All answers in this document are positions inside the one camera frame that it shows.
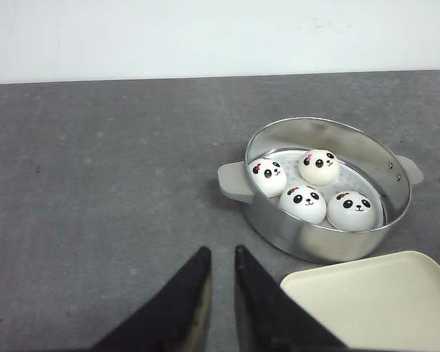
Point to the panda bun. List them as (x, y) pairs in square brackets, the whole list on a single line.
[(269, 176), (319, 167), (351, 211), (304, 202)]

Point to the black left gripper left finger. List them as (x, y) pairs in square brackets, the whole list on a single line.
[(176, 318)]

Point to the stainless steel steamer pot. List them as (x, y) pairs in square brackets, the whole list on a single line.
[(366, 166)]

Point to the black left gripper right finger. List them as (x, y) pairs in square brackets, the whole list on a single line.
[(267, 319)]

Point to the cream rectangular tray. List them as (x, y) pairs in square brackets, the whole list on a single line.
[(390, 301)]

